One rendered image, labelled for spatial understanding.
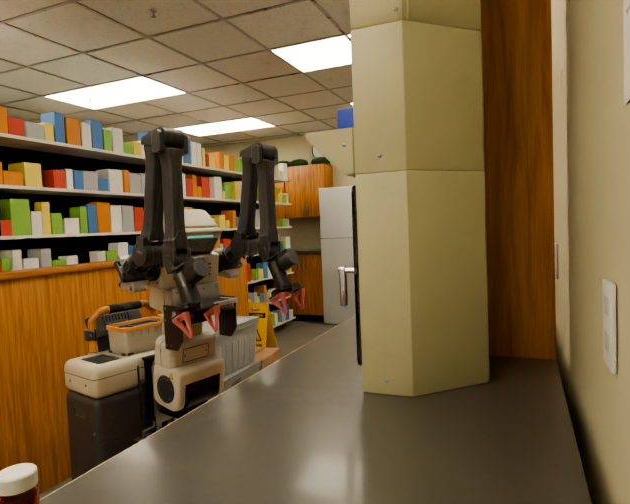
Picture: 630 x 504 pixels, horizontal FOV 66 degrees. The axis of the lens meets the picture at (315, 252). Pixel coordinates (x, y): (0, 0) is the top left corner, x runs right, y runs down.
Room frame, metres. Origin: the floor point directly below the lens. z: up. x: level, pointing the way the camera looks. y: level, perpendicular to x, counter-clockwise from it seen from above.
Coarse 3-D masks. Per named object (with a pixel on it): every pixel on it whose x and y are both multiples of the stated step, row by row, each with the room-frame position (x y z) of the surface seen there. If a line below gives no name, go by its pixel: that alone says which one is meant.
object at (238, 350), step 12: (204, 324) 3.34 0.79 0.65; (240, 324) 3.30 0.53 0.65; (252, 324) 3.46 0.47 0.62; (216, 336) 3.05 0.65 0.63; (228, 336) 3.20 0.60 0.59; (240, 336) 3.34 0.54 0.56; (252, 336) 3.50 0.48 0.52; (216, 348) 3.07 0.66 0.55; (228, 348) 3.21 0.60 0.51; (240, 348) 3.34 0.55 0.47; (252, 348) 3.51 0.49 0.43; (228, 360) 3.21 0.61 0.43; (240, 360) 3.36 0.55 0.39; (252, 360) 3.52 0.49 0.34; (228, 372) 3.22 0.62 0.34
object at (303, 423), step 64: (256, 384) 1.12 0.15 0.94; (320, 384) 1.10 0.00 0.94; (512, 384) 1.05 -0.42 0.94; (128, 448) 0.81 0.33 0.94; (192, 448) 0.79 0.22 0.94; (256, 448) 0.79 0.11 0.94; (320, 448) 0.78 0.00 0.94; (384, 448) 0.77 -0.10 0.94; (448, 448) 0.76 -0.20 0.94; (512, 448) 0.75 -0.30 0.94; (576, 448) 0.74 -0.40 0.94
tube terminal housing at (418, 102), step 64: (384, 64) 1.01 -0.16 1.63; (448, 64) 1.03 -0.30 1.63; (384, 128) 1.01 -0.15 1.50; (448, 128) 1.03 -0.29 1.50; (384, 192) 1.01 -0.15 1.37; (448, 192) 1.03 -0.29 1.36; (384, 256) 1.01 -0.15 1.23; (448, 256) 1.03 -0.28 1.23; (384, 320) 1.01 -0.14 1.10; (448, 320) 1.03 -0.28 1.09; (384, 384) 1.02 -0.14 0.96; (448, 384) 1.03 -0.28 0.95
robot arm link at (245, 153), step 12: (264, 144) 1.84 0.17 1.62; (240, 156) 1.90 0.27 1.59; (264, 156) 1.84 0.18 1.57; (252, 168) 1.89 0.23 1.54; (252, 180) 1.89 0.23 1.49; (252, 192) 1.90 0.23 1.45; (240, 204) 1.92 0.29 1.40; (252, 204) 1.91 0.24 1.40; (240, 216) 1.93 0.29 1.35; (252, 216) 1.92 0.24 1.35; (240, 228) 1.92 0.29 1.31; (252, 228) 1.93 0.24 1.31; (240, 240) 1.89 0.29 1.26; (240, 252) 1.90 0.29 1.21
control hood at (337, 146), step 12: (312, 132) 1.08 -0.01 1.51; (324, 132) 1.06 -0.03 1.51; (336, 132) 1.05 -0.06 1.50; (348, 132) 1.04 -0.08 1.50; (312, 144) 1.08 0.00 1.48; (324, 144) 1.06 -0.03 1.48; (336, 144) 1.05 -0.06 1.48; (348, 144) 1.04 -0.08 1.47; (324, 156) 1.07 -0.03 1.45; (336, 156) 1.05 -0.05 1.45; (348, 156) 1.04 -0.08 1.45; (348, 168) 1.04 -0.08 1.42
